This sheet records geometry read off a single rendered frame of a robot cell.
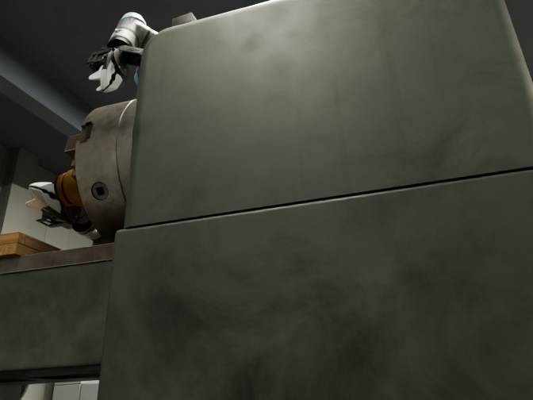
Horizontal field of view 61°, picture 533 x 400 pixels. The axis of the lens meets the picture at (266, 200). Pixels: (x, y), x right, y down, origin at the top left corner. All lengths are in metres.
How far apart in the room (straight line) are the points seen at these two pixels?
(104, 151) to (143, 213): 0.22
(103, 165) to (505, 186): 0.65
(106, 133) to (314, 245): 0.48
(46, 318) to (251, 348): 0.36
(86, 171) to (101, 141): 0.06
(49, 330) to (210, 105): 0.43
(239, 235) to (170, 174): 0.16
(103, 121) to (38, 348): 0.41
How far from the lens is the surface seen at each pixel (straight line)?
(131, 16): 1.51
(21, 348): 0.83
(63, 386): 6.29
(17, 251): 0.88
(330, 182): 0.61
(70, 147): 0.96
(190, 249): 0.63
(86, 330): 0.76
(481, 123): 0.64
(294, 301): 0.57
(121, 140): 0.87
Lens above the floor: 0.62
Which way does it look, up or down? 24 degrees up
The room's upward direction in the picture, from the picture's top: 2 degrees counter-clockwise
